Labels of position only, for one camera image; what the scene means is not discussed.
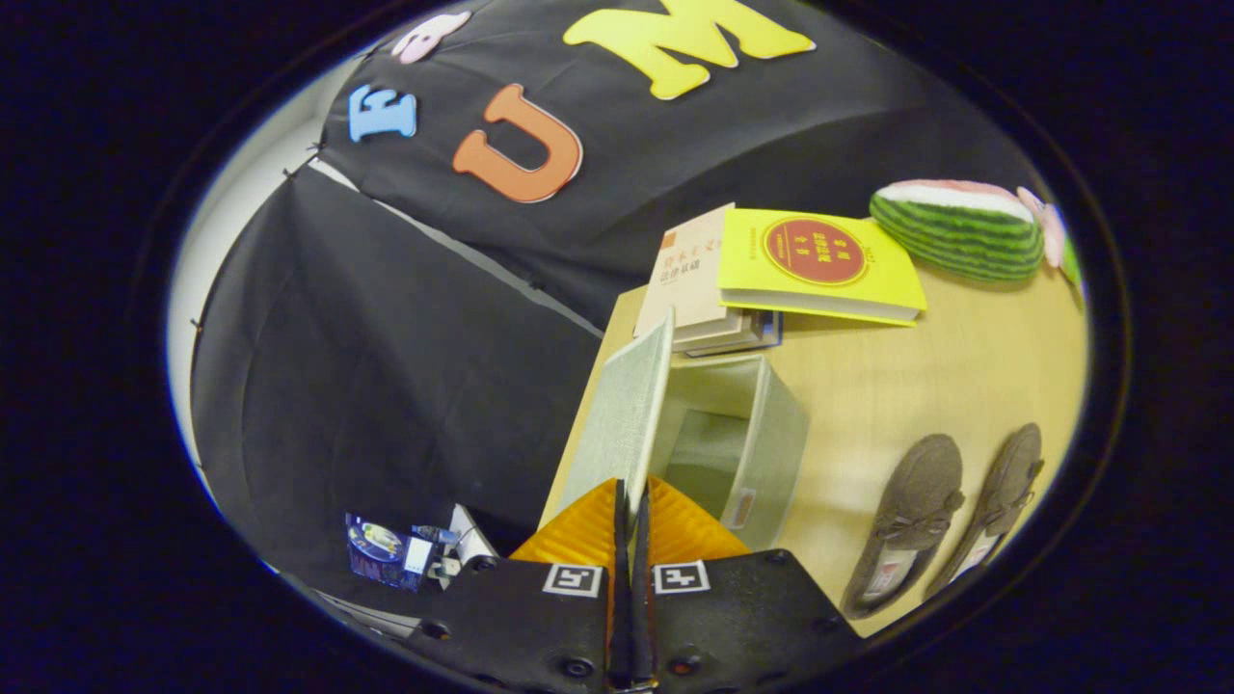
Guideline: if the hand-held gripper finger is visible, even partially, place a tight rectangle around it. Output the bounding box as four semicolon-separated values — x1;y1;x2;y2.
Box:
405;477;632;694
631;475;864;694

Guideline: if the light green fabric storage box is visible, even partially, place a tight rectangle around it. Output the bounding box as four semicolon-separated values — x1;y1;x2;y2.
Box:
557;310;811;552

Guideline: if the brown fuzzy shoe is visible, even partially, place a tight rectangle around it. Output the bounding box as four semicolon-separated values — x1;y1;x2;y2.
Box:
925;422;1045;601
841;434;966;620

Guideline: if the blue printed package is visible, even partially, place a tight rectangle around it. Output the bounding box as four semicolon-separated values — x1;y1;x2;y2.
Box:
345;513;459;591

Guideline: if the beige book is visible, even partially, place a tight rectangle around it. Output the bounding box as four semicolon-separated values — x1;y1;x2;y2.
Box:
633;202;736;338

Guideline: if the yellow book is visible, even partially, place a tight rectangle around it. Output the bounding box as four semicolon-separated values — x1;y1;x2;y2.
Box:
717;207;928;327

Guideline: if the watermelon slice plush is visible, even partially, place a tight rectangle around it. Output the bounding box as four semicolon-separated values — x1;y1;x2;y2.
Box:
870;179;1046;282

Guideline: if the pink and green plush toy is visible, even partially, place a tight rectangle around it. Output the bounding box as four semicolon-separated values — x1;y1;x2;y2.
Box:
1017;186;1083;285

